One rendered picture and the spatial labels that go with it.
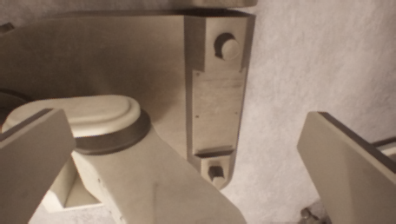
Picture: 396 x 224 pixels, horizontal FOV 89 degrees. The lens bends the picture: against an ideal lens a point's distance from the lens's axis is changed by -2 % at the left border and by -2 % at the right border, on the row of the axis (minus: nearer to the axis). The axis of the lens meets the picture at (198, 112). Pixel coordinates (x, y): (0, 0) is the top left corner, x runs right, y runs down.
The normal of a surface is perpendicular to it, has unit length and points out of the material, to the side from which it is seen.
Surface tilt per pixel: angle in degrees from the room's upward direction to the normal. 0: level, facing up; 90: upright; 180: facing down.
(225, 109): 0
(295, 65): 0
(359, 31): 0
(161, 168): 90
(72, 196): 90
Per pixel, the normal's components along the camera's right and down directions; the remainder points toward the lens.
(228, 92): 0.19, 0.50
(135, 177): 0.01, -0.86
